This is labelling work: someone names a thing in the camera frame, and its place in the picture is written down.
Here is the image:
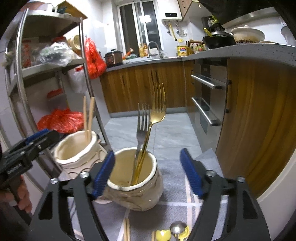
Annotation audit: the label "silver metal fork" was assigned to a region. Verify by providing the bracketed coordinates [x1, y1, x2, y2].
[131, 103, 150, 185]

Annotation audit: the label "white water heater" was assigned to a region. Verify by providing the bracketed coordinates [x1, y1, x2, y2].
[157, 0, 182, 21]

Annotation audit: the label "red plastic bag hanging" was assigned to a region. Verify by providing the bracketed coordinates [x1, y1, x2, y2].
[85, 38, 107, 79]

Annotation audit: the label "white ceramic double utensil holder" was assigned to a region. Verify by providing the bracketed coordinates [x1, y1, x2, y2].
[54, 131, 164, 211]

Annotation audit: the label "black wok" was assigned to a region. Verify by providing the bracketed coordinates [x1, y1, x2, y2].
[202, 28, 236, 49]

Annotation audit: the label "gold metal fork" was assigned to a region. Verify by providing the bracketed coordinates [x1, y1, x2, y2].
[131, 82, 167, 185]

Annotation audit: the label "silver metal spoon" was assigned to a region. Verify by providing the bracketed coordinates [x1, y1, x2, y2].
[170, 221, 187, 240]

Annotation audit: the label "green yellow tulip spoon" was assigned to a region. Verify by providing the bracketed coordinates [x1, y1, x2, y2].
[155, 230, 171, 241]

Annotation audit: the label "electric rice cooker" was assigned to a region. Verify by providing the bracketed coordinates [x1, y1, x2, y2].
[104, 49, 123, 68]

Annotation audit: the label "metal storage shelf rack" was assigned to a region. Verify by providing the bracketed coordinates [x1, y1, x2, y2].
[4, 7, 112, 172]

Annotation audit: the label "red plastic bag lower shelf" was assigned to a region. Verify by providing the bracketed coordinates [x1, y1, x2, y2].
[37, 108, 84, 134]

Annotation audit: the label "person left hand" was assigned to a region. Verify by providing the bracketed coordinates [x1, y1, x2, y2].
[0, 176, 33, 214]

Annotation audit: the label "built-in steel oven drawers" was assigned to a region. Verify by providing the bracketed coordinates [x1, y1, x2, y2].
[189, 58, 230, 152]

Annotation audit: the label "grey plaid table cloth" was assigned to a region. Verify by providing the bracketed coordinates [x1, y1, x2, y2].
[68, 149, 228, 240]

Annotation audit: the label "white casserole pot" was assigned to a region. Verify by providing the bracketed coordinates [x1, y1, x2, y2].
[231, 25, 265, 44]

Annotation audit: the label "clear plastic bag on shelf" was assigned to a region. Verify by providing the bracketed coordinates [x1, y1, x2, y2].
[36, 42, 75, 67]

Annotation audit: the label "window sliding door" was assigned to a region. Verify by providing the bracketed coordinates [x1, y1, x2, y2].
[116, 1, 163, 55]

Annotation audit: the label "kitchen faucet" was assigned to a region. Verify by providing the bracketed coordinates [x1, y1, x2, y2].
[147, 41, 164, 59]

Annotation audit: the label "wooden base cabinets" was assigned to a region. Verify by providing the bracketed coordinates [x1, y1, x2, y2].
[100, 59, 295, 197]

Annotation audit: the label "yellow tin can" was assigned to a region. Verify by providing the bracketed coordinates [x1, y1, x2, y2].
[177, 46, 188, 57]

